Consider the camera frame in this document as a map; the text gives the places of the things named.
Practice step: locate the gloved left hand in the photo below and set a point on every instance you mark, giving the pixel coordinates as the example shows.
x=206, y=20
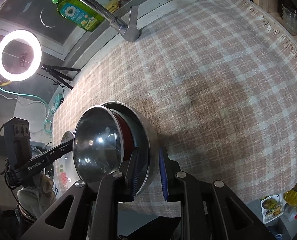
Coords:
x=39, y=197

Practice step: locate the green dish soap bottle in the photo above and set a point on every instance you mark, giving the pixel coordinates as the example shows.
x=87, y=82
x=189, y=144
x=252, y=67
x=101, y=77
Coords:
x=79, y=13

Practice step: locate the stacked glass bowls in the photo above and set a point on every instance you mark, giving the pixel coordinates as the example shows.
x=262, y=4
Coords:
x=289, y=17

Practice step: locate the floral deep plate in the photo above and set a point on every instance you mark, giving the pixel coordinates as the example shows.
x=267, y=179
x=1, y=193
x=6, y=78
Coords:
x=65, y=173

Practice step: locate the black tripod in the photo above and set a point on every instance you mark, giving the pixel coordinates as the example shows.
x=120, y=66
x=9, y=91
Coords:
x=54, y=71

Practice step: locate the plaid tablecloth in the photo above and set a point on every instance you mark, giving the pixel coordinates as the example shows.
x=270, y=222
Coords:
x=217, y=80

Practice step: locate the food tray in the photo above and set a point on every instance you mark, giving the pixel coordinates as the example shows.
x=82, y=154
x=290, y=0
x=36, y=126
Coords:
x=272, y=207

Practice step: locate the yellow sponge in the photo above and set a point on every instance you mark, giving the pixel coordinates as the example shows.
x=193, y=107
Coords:
x=112, y=6

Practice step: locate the red steel bowl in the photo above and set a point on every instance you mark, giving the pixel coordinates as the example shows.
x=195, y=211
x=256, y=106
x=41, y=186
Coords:
x=102, y=141

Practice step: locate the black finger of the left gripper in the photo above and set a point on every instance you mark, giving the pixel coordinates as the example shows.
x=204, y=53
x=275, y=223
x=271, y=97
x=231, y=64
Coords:
x=62, y=149

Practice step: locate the large stainless steel bowl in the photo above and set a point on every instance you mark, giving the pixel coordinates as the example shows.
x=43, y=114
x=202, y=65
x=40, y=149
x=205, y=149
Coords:
x=145, y=139

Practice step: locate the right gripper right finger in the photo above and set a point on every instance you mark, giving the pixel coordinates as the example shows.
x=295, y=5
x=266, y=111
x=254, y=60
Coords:
x=170, y=185

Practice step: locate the steel faucet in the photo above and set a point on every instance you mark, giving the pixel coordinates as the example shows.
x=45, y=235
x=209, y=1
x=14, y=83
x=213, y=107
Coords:
x=129, y=31

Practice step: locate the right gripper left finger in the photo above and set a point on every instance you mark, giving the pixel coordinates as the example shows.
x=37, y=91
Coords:
x=128, y=183

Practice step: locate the ring light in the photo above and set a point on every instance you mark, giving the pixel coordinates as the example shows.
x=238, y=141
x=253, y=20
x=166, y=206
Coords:
x=20, y=55

